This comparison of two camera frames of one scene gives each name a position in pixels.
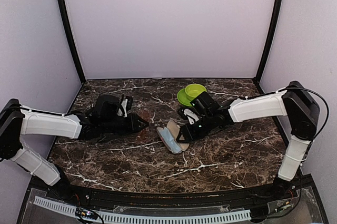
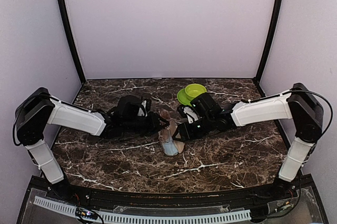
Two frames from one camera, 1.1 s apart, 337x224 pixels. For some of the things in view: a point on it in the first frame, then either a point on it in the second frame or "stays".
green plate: [182, 98] stays
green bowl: [193, 90] stays
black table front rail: [139, 198] stays
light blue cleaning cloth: [169, 139] → [169, 147]
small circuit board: [86, 213] stays
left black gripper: [134, 123] → [155, 125]
